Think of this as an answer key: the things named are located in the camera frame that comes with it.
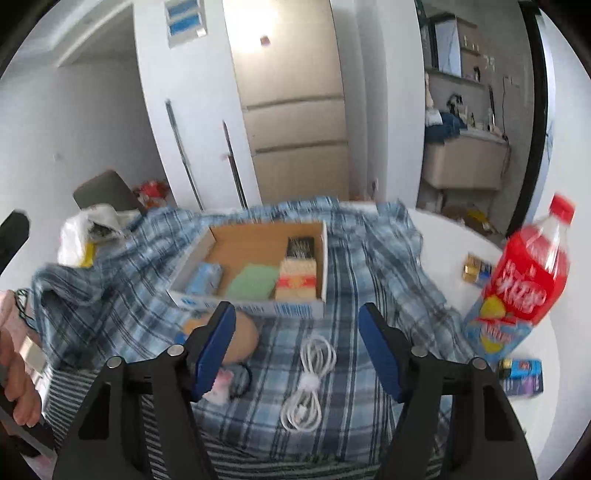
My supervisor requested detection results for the bathroom mirror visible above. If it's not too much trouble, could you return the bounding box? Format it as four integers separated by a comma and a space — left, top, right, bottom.
429, 16, 462, 77

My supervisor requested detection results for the light blue packet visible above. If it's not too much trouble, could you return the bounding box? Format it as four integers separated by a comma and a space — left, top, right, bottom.
185, 263, 225, 296

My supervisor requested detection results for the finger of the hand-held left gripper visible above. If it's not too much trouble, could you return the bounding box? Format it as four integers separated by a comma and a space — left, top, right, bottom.
0, 210, 31, 278

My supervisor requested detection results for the white coiled cable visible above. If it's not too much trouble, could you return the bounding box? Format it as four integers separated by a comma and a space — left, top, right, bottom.
281, 336, 338, 432

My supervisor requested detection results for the blue plaid shirt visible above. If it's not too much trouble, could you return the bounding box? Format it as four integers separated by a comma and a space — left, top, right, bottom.
30, 196, 476, 462

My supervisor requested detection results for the red and gold box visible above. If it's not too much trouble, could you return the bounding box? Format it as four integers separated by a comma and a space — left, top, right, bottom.
274, 258, 318, 302

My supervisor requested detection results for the grey wall panel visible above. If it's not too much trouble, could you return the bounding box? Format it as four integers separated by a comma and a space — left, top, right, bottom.
164, 0, 207, 48

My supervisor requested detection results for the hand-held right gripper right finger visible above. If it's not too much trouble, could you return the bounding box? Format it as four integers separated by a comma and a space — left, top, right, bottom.
358, 302, 539, 480

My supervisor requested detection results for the pink small item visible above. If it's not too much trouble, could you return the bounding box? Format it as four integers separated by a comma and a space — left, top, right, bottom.
205, 367, 236, 403

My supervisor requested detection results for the striped cloth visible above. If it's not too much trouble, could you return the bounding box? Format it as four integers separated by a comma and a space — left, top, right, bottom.
39, 364, 444, 480

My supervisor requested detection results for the beige vanity cabinet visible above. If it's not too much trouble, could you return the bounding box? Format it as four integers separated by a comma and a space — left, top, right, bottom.
422, 131, 511, 191

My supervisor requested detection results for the person's left hand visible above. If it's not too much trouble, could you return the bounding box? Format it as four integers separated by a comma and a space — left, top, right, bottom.
0, 290, 48, 428

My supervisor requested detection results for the dark blue cloth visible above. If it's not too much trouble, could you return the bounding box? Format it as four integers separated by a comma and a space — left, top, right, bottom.
425, 111, 465, 141

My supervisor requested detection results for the red drink bottle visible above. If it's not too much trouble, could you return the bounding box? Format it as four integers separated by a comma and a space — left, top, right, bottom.
480, 194, 575, 333

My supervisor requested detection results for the gold refrigerator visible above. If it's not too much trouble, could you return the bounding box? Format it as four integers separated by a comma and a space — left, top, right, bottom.
223, 0, 350, 204

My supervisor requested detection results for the green flat pack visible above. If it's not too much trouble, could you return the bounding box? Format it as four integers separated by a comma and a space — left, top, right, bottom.
226, 263, 280, 300

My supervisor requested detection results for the black box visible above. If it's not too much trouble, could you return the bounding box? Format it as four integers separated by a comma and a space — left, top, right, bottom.
285, 236, 317, 260

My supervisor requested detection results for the cardboard box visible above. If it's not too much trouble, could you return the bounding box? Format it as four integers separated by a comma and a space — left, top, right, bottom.
167, 220, 328, 319

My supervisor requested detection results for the grey chair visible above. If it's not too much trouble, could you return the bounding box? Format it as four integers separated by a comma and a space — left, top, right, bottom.
73, 170, 141, 213

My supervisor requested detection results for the white plastic bag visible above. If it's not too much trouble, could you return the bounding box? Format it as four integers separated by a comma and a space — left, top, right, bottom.
58, 204, 134, 267

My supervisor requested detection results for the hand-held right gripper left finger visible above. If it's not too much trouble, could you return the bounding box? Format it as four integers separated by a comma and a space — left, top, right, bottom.
52, 301, 237, 480

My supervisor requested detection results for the round tan disc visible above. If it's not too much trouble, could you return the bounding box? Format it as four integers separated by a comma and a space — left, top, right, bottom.
185, 314, 259, 365

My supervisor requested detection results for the yellow and blue small box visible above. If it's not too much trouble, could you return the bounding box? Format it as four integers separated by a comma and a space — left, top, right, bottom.
463, 253, 495, 284

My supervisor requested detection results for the black door frame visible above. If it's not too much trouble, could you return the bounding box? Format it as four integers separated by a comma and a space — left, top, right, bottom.
522, 0, 555, 213

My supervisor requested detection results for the blue and yellow snack packet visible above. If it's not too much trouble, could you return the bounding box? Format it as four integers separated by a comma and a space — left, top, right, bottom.
463, 295, 548, 365

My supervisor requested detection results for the black hair tie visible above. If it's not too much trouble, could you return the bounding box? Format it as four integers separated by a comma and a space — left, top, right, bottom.
226, 362, 253, 398

